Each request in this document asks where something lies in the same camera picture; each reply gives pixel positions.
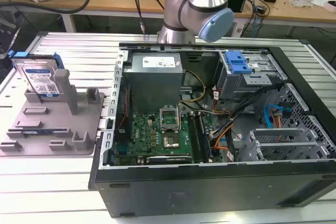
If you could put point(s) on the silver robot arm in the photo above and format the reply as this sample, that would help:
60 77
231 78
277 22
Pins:
199 3

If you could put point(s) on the metal disk bay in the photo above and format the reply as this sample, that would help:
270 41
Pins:
246 79

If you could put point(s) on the hard disk in blue carrier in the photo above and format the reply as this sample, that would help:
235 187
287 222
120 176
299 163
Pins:
39 75

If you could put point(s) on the grey power supply unit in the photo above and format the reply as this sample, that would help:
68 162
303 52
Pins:
153 82

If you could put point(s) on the green motherboard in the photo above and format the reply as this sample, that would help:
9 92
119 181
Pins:
160 140

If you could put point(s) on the CPU socket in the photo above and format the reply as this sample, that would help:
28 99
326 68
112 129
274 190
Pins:
170 140

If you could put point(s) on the black RAM slot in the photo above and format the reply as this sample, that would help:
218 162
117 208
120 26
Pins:
204 134
193 134

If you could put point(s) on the black expansion slot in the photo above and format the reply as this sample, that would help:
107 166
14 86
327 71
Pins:
168 159

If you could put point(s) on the blue drive bay latch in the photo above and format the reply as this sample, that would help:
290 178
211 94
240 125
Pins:
237 62

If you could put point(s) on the black open PC case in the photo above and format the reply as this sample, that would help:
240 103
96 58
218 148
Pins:
210 182

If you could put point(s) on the wooden desk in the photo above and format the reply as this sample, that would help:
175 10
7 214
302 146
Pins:
168 1

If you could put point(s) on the grey parts rack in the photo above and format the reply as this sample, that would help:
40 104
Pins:
56 119

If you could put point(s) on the black device with holes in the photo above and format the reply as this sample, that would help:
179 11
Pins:
6 30

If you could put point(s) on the silver expansion slot bracket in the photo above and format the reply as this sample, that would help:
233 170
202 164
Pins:
286 148
278 133

